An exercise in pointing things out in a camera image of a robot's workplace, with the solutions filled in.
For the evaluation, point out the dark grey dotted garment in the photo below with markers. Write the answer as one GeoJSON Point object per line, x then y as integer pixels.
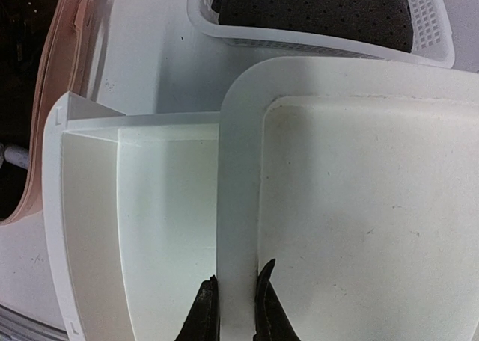
{"type": "Point", "coordinates": [385, 23]}

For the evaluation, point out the beige hard-shell suitcase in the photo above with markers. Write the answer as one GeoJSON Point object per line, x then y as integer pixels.
{"type": "Point", "coordinates": [43, 55]}

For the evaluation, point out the white perforated plastic basket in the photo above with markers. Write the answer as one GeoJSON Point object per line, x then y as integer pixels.
{"type": "Point", "coordinates": [433, 43]}

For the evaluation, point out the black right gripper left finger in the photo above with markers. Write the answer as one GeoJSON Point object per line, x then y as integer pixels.
{"type": "Point", "coordinates": [202, 321]}

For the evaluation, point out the grey cylindrical tube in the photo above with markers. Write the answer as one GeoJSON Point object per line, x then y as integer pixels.
{"type": "Point", "coordinates": [14, 155]}

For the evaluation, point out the white plastic storage bin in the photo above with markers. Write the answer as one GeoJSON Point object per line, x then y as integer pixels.
{"type": "Point", "coordinates": [359, 178]}

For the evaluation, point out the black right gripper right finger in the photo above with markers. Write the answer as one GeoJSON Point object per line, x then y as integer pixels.
{"type": "Point", "coordinates": [271, 321]}

